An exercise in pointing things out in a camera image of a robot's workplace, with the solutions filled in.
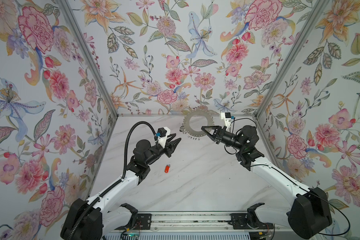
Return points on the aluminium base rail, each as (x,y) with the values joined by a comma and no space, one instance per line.
(199,226)

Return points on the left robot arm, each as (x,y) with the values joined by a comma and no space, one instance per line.
(97,216)

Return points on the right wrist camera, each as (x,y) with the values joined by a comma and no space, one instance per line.
(227,119)

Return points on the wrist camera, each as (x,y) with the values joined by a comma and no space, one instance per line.
(162,136)
(227,119)

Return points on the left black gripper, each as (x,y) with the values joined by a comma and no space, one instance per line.
(168,150)

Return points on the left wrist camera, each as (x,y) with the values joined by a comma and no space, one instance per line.
(162,136)

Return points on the right aluminium corner post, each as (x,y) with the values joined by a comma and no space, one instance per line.
(308,26)

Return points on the left aluminium corner post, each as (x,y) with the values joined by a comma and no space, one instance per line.
(79,37)

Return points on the red key tag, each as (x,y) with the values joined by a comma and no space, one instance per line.
(167,168)

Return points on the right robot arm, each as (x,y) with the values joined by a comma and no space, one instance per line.
(309,212)

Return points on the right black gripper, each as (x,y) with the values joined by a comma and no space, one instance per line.
(220,136)

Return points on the aluminium corner post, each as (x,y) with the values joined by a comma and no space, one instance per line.
(79,37)
(308,26)

